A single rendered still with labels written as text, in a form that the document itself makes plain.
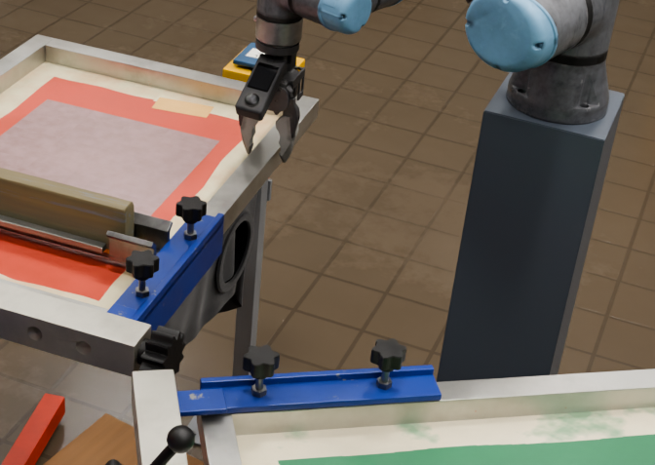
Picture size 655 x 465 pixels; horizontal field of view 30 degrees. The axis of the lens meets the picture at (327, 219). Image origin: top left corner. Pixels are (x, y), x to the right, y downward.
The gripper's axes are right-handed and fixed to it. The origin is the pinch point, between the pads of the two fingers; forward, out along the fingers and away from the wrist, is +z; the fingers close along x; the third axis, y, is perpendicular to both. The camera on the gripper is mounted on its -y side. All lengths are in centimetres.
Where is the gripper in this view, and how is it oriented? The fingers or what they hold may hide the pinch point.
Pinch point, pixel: (265, 153)
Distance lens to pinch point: 207.9
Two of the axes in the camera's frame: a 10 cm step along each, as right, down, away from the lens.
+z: -0.9, 8.5, 5.2
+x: -9.4, -2.4, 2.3
